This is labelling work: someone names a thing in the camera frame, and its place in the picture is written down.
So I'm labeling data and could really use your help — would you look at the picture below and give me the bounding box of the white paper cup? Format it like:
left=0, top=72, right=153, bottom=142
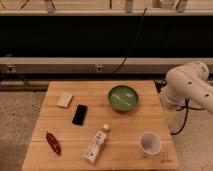
left=139, top=132, right=162, bottom=157

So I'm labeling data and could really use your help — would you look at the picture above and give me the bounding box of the black smartphone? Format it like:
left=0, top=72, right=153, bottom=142
left=72, top=105, right=87, bottom=125

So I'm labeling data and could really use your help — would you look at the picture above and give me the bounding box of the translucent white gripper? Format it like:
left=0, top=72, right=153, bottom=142
left=159, top=92, right=182, bottom=125

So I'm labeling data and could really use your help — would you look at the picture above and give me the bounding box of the wooden shelf top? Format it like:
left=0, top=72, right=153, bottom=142
left=0, top=0, right=213, bottom=16

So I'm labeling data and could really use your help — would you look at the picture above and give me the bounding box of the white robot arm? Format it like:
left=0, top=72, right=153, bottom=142
left=159, top=61, right=213, bottom=125

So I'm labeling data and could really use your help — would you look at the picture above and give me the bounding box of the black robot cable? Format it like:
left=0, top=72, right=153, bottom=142
left=170, top=98, right=204, bottom=136

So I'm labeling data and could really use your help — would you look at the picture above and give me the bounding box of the black hanging cable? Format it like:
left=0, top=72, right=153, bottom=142
left=112, top=7, right=148, bottom=74

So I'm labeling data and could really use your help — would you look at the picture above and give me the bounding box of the green ceramic bowl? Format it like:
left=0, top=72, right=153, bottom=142
left=108, top=85, right=139, bottom=112

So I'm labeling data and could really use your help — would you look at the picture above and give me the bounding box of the white plastic bottle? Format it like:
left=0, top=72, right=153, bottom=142
left=83, top=124, right=109, bottom=164

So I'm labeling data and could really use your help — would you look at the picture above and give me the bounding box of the grey metal rail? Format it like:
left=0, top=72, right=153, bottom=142
left=0, top=57, right=213, bottom=74

